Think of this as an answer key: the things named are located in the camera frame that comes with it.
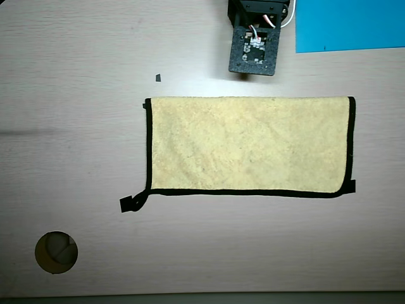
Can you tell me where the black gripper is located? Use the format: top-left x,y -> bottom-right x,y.
227,0 -> 290,29

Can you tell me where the white camera cable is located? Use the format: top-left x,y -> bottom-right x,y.
248,24 -> 263,45

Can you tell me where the blue paper sheet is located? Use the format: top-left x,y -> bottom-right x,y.
295,0 -> 405,54

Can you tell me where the round table cable hole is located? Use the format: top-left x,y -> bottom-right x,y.
34,231 -> 79,275

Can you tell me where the yellow towel with black trim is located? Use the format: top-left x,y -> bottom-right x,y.
131,96 -> 357,213

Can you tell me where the large black tape piece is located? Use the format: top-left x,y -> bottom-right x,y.
119,196 -> 134,214

